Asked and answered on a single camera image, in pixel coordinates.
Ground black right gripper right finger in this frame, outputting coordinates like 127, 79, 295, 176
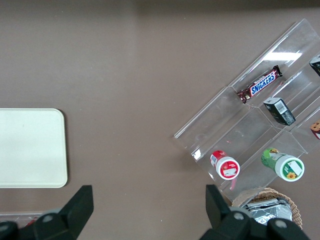
199, 184, 252, 240

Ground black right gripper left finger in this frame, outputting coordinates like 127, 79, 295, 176
33, 184, 95, 240

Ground woven wicker basket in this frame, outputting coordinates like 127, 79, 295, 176
231, 187, 305, 231

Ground cream rectangular tray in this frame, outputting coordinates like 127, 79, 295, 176
0, 108, 69, 189

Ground red lidded snack can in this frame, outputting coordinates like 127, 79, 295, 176
209, 149, 241, 181

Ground silver foil packet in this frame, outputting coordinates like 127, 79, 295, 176
241, 196, 293, 226

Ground clear plastic container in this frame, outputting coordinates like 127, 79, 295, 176
0, 211, 45, 229

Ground green lidded snack can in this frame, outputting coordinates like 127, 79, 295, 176
260, 147, 306, 183

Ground clear acrylic display rack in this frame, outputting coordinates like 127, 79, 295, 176
173, 18, 320, 199

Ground black box with barcode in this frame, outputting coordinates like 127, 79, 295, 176
262, 97, 297, 127

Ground brown cookie package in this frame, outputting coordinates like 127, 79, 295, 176
309, 119, 320, 141

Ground Snickers chocolate bar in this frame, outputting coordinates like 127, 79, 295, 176
236, 64, 283, 105

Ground black box with white print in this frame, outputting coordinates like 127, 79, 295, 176
309, 53, 320, 78

